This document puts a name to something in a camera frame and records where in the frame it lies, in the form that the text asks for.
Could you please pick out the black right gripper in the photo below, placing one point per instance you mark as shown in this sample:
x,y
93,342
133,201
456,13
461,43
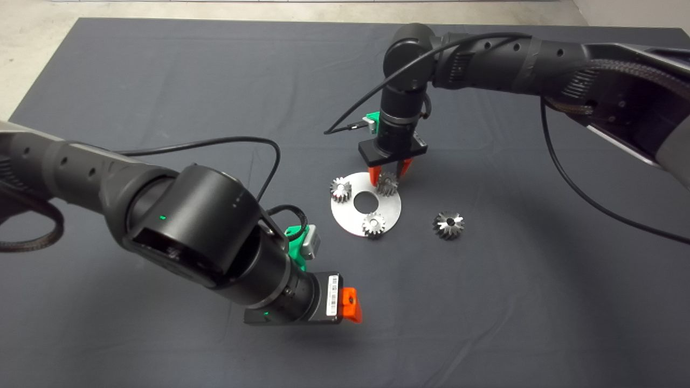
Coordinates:
x,y
372,153

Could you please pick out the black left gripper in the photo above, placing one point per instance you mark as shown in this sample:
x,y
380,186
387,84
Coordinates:
x,y
322,284

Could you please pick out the small dark steel gear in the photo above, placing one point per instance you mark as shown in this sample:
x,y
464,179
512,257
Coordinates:
x,y
387,184

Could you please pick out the larger steel gear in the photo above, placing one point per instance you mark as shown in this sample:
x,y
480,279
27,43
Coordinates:
x,y
448,226

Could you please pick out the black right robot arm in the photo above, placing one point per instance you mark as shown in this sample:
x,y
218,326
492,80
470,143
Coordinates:
x,y
409,54

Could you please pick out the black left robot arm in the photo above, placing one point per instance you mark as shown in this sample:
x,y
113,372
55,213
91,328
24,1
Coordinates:
x,y
199,221

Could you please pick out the round metal plate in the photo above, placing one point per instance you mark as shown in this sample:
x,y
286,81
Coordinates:
x,y
350,215

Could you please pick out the dark grey table cloth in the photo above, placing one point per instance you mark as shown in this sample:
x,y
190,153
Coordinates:
x,y
323,81

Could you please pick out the silver right camera box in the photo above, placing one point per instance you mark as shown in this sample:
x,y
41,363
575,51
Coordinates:
x,y
370,127

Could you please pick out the silver camera box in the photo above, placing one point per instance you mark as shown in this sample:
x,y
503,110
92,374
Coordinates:
x,y
370,127
311,243

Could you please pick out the green right camera mount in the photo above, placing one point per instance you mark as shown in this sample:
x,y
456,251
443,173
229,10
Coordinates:
x,y
373,119

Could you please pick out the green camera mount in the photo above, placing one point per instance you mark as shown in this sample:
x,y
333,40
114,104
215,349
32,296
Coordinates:
x,y
373,119
295,249

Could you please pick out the silver left camera box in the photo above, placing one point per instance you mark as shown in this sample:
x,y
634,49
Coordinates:
x,y
311,243

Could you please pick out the green left camera mount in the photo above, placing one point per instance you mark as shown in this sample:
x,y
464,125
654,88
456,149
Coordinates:
x,y
295,249

